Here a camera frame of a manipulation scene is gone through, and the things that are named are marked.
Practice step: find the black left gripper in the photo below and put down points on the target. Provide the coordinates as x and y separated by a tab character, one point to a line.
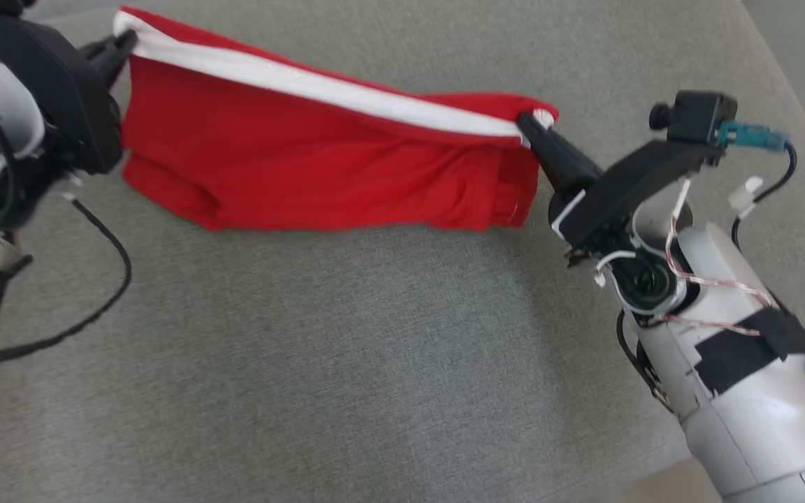
74	98

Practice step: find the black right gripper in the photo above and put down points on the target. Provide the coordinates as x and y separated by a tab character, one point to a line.
626	188

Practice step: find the red basketball jersey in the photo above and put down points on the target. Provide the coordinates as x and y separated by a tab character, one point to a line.
318	161

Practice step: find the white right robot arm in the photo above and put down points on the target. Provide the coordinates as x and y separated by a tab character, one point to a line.
745	391

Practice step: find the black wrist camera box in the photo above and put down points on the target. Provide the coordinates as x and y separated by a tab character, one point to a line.
699	115

